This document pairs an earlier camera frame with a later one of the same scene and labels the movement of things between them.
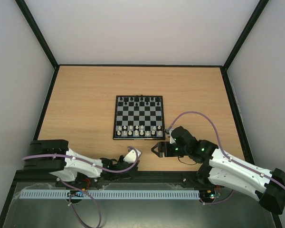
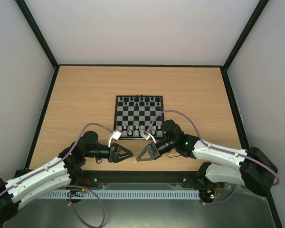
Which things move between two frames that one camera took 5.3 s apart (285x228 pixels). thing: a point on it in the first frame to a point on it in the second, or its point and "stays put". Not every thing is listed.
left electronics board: x=75 y=193 stays put
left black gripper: x=137 y=162 to x=114 y=153
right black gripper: x=160 y=149 to x=154 y=149
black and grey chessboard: x=139 y=117 stays put
